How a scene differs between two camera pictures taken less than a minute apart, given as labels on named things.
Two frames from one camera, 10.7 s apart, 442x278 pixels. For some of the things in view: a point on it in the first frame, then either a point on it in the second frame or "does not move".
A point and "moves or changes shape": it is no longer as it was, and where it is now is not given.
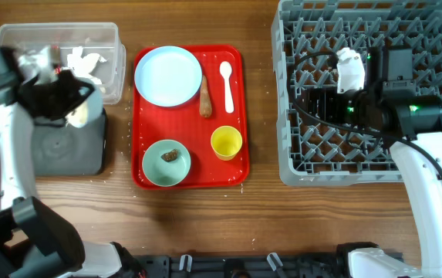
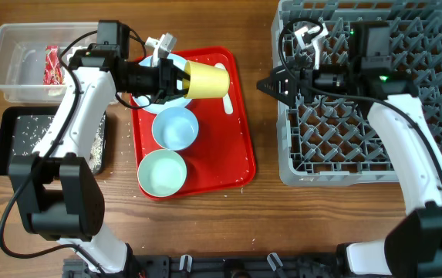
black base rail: (319, 265) does not move
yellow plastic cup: (226, 141) → (205, 81)
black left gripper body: (59, 99) → (154, 81)
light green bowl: (166, 173) moves or changes shape
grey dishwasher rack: (306, 35) does not move
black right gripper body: (339, 108) → (307, 75)
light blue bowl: (86, 113) moves or changes shape
